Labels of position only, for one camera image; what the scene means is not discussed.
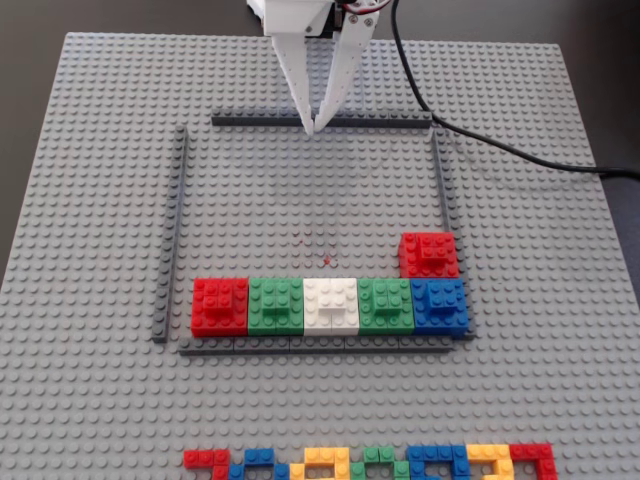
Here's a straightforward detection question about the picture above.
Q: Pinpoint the white lego cube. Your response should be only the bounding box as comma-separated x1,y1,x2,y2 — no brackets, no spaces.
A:
302,277,361,338

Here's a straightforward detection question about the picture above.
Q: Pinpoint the black cable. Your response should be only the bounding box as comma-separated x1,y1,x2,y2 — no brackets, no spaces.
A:
389,0,640,182

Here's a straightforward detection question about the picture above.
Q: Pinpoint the red lego cube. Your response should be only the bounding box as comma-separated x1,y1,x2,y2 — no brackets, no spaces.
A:
190,277,251,340
398,231,461,280

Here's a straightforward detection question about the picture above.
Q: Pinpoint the grey lego baseplate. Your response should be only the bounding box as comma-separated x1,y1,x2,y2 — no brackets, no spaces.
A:
0,32,640,480

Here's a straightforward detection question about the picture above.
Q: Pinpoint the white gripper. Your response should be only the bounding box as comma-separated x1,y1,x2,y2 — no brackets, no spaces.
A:
260,0,396,137

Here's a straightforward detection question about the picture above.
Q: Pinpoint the dark grey lego strip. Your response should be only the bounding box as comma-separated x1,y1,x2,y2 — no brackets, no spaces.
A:
210,108,434,130
150,124,190,345
429,127,477,342
177,335,458,358

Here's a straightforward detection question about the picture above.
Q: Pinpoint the red lego letter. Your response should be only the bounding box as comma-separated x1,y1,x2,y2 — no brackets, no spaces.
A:
508,441,559,480
182,448,233,480

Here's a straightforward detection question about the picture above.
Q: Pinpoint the blue lego cube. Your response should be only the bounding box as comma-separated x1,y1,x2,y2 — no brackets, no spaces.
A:
409,277,472,338

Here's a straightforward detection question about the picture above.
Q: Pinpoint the yellow lego letter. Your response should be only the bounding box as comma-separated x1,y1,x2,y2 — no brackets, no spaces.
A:
289,445,352,480
466,443,514,480

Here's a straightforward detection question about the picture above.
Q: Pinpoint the blue lego letter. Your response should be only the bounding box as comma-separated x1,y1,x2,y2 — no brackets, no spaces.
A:
406,444,472,480
228,447,292,480

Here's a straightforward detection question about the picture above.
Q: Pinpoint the green lego cube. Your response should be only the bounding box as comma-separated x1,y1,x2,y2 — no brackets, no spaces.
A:
357,277,417,337
247,277,306,338

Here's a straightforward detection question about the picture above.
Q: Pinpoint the green lego letter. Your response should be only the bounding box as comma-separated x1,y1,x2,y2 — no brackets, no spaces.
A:
349,445,412,480

